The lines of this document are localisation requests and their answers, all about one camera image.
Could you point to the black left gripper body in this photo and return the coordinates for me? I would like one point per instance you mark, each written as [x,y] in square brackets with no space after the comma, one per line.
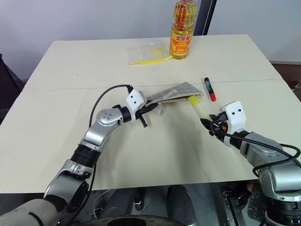
[142,115]

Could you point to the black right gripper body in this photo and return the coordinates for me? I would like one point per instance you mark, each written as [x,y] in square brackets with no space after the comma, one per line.
[219,123]

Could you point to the yellow highlighter pen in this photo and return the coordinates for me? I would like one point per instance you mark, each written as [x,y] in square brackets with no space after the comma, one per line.
[198,107]

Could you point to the grey grid pencil pouch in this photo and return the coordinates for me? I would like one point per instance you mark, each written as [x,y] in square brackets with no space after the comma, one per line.
[176,94]

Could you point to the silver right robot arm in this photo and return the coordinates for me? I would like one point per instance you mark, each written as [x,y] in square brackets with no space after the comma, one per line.
[270,160]

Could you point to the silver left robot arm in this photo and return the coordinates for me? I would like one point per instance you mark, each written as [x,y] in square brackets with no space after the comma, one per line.
[103,131]

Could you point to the red marker pen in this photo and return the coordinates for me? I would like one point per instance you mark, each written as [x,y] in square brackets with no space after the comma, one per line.
[209,88]

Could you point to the clear yellow-zip plastic bag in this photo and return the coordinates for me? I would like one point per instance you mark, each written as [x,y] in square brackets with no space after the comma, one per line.
[148,53]

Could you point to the yellow cooking oil bottle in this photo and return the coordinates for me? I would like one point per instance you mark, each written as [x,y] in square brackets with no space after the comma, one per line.
[181,30]

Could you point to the brown box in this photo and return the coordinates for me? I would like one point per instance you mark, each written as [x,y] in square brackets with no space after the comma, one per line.
[288,75]

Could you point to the dark rounded shape under table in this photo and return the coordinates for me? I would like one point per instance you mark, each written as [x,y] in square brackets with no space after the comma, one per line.
[122,204]
[179,203]

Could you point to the black vertical pole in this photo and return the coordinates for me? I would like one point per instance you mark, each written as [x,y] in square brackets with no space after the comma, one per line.
[204,16]

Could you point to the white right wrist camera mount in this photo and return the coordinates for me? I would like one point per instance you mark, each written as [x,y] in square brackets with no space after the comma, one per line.
[235,115]

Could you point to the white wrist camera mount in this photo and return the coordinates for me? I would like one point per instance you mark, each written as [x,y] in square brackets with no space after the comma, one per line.
[235,115]
[134,100]

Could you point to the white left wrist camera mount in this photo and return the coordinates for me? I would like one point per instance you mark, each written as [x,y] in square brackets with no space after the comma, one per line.
[134,100]

